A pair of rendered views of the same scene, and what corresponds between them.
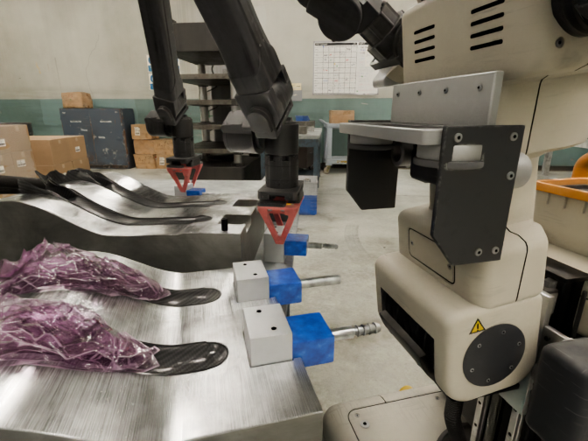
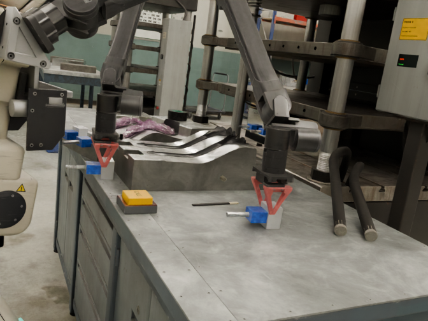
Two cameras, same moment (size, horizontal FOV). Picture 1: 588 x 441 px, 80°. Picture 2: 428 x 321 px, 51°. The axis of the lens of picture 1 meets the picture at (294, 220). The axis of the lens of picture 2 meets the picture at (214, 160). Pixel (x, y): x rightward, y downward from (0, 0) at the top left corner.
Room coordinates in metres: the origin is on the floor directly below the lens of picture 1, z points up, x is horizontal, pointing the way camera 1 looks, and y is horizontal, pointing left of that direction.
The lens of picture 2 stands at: (1.86, -0.32, 1.18)
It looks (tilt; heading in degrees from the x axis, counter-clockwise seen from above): 13 degrees down; 150
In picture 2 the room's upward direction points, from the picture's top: 8 degrees clockwise
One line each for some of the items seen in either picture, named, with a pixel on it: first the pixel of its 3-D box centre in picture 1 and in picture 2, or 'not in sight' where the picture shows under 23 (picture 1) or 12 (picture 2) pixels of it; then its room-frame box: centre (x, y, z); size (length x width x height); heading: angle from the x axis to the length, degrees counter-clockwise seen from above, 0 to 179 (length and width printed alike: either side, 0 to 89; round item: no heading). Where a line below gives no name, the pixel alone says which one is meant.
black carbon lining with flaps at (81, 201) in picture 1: (122, 194); (195, 141); (0.61, 0.31, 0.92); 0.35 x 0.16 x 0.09; 87
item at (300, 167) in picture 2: not in sight; (306, 151); (0.07, 1.23, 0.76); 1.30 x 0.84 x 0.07; 177
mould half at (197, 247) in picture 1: (121, 219); (199, 157); (0.62, 0.32, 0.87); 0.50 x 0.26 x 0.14; 87
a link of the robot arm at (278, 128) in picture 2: (180, 127); (279, 138); (1.02, 0.32, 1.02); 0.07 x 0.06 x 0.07; 73
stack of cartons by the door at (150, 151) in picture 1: (157, 146); not in sight; (6.96, 2.66, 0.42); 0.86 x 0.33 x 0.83; 85
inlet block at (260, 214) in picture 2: (199, 193); (252, 214); (1.01, 0.28, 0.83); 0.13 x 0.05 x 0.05; 80
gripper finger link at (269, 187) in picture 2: (187, 173); (272, 193); (1.03, 0.31, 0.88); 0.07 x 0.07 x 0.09; 80
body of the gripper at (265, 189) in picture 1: (282, 174); (105, 124); (0.60, 0.02, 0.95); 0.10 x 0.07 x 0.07; 172
